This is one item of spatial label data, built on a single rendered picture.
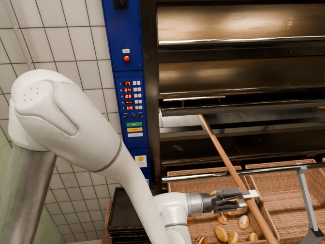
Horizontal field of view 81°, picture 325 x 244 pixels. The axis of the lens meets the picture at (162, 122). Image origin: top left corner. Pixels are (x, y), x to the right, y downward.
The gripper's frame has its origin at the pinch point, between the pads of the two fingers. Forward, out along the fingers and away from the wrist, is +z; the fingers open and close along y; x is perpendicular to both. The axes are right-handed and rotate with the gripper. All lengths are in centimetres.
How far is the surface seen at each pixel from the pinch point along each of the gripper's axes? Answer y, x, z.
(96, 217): 84, -53, -88
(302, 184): 10.2, -11.1, 36.8
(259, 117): 2, -63, 41
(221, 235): 56, -13, 2
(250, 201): -0.8, 1.9, -0.3
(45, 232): 78, -41, -122
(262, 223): -0.6, 11.2, -0.3
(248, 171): 2.4, -16.3, 8.9
